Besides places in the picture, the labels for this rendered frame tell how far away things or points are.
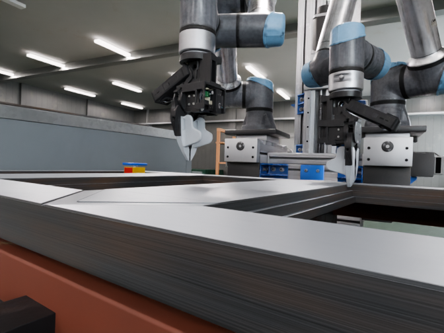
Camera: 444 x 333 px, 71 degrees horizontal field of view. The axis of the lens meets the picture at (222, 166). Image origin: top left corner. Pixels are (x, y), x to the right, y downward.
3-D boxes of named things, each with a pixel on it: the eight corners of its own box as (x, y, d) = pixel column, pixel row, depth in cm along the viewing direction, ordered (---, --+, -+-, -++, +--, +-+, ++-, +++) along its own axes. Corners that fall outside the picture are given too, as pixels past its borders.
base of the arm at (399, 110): (365, 132, 124) (365, 107, 124) (408, 131, 117) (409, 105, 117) (363, 127, 110) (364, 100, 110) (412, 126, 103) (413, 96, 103)
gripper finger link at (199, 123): (206, 160, 62) (207, 115, 62) (184, 160, 66) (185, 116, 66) (215, 161, 65) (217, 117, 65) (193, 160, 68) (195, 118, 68)
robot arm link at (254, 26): (277, 6, 110) (283, 61, 73) (246, 7, 111) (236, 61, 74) (279, -32, 102) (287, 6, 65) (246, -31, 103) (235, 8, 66)
